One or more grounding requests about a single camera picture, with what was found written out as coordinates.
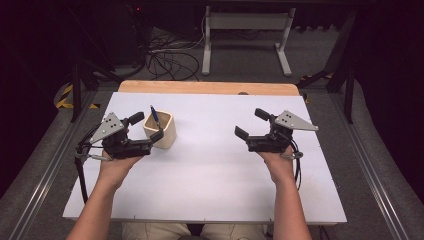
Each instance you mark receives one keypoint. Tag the cream square cup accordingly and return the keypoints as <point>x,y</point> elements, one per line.
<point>165,135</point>

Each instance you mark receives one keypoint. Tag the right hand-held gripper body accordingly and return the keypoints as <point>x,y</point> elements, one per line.
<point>291,121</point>

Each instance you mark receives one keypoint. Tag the yellow and black tape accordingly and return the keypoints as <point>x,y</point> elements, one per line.
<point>63,96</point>

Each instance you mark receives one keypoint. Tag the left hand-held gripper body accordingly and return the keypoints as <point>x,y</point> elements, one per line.
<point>108,128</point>

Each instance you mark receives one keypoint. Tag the white metal stand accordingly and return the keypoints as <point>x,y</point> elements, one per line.
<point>246,21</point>

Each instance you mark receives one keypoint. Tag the silver metal clip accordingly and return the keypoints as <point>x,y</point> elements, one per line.
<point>96,156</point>
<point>296,155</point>

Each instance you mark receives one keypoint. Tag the aluminium rail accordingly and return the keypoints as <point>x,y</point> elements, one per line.
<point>43,186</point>
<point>373,180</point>

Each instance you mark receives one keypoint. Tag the person's right hand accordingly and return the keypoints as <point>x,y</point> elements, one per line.
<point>278,166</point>

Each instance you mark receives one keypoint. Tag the blue pen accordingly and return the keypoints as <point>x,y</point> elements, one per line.
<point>155,116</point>

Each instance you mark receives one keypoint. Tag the person's left hand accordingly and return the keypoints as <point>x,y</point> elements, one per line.
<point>118,170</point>

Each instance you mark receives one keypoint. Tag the person's left leg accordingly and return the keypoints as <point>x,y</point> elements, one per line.
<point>155,231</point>

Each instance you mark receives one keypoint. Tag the wooden table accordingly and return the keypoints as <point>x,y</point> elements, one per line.
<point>200,87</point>

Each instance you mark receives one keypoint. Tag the person's leg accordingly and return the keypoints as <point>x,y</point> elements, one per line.
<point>235,232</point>
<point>155,231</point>

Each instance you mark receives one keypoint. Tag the person's right leg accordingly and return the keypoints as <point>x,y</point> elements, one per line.
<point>235,232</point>

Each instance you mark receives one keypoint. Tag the black metal stand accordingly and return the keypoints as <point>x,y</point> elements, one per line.
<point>348,96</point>
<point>76,93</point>

